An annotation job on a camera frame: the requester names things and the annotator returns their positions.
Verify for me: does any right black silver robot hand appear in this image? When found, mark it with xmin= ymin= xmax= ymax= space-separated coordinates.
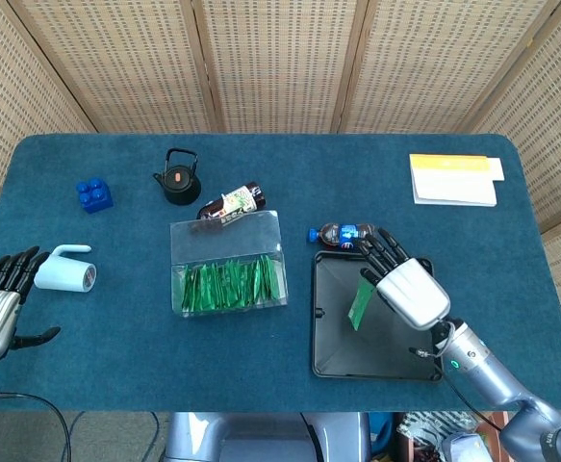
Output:
xmin=355 ymin=227 xmax=452 ymax=332

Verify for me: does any green packet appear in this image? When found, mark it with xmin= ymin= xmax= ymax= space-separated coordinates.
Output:
xmin=346 ymin=280 xmax=375 ymax=332

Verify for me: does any clear box of green packets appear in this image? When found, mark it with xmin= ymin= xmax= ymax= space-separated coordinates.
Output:
xmin=168 ymin=209 xmax=290 ymax=318

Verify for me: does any black square plastic tray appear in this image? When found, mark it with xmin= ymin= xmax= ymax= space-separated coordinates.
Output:
xmin=311 ymin=250 xmax=446 ymax=384

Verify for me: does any dark bottle with white label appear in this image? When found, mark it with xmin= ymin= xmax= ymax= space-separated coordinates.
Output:
xmin=196 ymin=181 xmax=267 ymax=225

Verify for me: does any light blue mug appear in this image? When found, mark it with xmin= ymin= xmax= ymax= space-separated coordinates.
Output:
xmin=33 ymin=244 xmax=98 ymax=294

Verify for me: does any cola bottle with blue label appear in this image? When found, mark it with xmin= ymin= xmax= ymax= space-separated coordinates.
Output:
xmin=307 ymin=221 xmax=382 ymax=251

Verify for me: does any white and yellow booklet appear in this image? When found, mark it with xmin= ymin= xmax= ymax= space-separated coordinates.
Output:
xmin=408 ymin=153 xmax=506 ymax=208

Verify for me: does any black-and-white striped cloth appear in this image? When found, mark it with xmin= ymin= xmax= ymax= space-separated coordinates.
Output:
xmin=397 ymin=411 xmax=481 ymax=449

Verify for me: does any brown box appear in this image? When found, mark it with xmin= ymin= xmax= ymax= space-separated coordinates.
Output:
xmin=474 ymin=412 xmax=512 ymax=462

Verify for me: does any blue toy building brick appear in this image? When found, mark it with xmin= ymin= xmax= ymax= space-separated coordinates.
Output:
xmin=75 ymin=177 xmax=115 ymax=214

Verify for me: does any blue felt table cloth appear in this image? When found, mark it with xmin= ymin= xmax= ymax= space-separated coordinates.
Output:
xmin=0 ymin=133 xmax=561 ymax=414

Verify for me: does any blue-grey robot torso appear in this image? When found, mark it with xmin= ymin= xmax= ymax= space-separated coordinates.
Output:
xmin=164 ymin=412 xmax=372 ymax=462

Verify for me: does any black toy teapot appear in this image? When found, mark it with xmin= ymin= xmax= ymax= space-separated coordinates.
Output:
xmin=152 ymin=147 xmax=203 ymax=207

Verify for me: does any woven wicker folding screen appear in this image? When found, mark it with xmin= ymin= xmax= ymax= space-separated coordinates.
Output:
xmin=0 ymin=0 xmax=561 ymax=347

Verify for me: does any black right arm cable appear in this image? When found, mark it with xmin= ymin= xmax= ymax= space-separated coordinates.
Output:
xmin=407 ymin=346 xmax=505 ymax=433

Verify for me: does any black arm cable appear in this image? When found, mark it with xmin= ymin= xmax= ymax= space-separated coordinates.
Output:
xmin=407 ymin=346 xmax=505 ymax=433
xmin=0 ymin=391 xmax=73 ymax=462

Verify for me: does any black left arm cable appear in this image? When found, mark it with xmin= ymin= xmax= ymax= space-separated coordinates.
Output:
xmin=0 ymin=391 xmax=73 ymax=462

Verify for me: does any black floor cable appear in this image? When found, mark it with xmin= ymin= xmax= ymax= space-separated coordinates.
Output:
xmin=67 ymin=411 xmax=162 ymax=462

